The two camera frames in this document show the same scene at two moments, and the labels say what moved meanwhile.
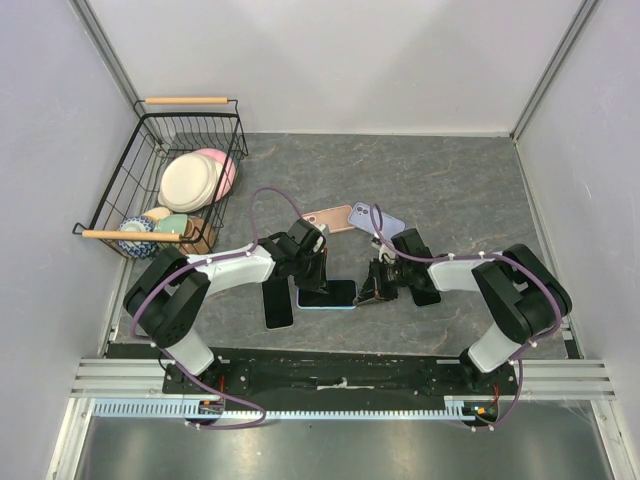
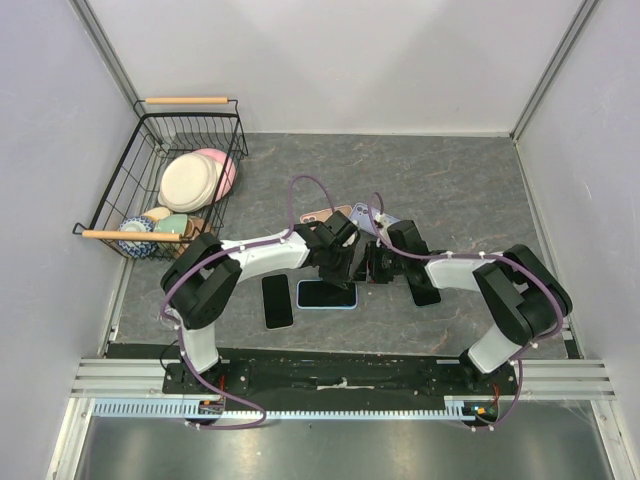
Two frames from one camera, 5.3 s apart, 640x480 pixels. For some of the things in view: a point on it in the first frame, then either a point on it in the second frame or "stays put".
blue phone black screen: [342, 295] stays put
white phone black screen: [277, 304] stays put
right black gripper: [375, 288] -> [368, 271]
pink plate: [230, 172] stays put
